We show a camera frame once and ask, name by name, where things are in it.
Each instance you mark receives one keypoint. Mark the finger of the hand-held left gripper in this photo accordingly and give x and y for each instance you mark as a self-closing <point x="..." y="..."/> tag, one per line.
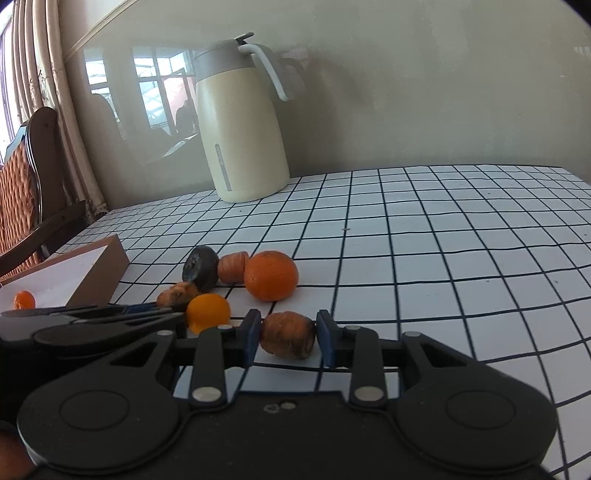
<point x="101" y="330"/>
<point x="92" y="310"/>

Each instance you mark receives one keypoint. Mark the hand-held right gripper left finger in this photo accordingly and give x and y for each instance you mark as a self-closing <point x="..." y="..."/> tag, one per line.
<point x="251" y="337"/>

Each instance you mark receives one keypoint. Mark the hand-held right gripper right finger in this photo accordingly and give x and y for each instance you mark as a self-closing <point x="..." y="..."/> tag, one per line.
<point x="325" y="339"/>

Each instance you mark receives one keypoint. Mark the brown cardboard box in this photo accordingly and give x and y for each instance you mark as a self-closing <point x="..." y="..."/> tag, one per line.
<point x="101" y="272"/>

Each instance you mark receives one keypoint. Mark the small orange mandarin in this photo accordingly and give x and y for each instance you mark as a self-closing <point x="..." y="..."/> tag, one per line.
<point x="271" y="275"/>
<point x="208" y="314"/>
<point x="24" y="300"/>

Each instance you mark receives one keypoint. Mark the dark purple mangosteen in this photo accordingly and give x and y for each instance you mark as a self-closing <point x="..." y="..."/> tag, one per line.
<point x="201" y="268"/>

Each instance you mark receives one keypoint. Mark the checkered white tablecloth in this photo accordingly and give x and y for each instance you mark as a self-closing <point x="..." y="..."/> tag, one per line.
<point x="415" y="277"/>

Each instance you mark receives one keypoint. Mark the wooden sofa with orange cushions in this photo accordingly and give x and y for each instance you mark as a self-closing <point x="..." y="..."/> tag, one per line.
<point x="18" y="207"/>

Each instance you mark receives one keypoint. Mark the cream thermos jug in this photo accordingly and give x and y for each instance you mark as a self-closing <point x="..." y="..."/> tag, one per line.
<point x="240" y="138"/>

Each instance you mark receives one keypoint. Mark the red framed window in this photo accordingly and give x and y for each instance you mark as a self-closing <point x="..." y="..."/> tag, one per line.
<point x="3" y="92"/>

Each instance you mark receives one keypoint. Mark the beige patterned curtain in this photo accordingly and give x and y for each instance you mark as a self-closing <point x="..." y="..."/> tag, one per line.
<point x="46" y="69"/>

